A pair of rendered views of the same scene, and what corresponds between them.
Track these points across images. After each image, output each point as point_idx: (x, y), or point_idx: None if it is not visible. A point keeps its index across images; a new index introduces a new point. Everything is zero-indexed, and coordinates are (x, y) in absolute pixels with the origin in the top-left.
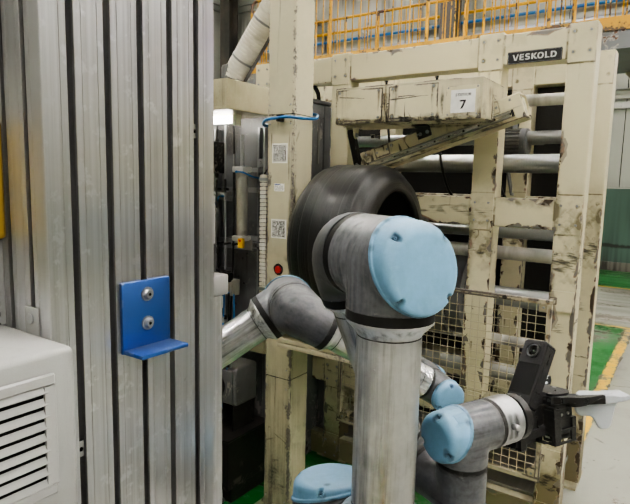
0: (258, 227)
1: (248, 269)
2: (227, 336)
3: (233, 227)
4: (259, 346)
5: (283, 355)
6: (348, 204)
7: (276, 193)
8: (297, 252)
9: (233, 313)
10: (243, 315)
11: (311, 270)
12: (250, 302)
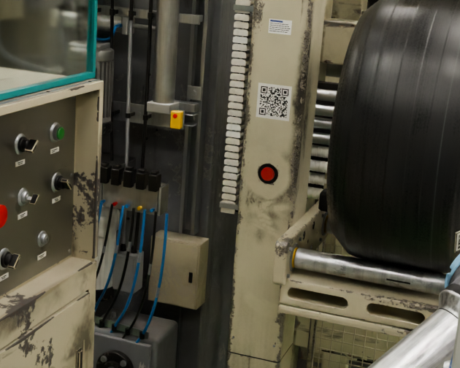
0: (191, 86)
1: (158, 158)
2: (431, 366)
3: (147, 86)
4: (188, 296)
5: (269, 320)
6: None
7: (272, 37)
8: (363, 160)
9: (163, 247)
10: (449, 324)
11: (388, 192)
12: (459, 300)
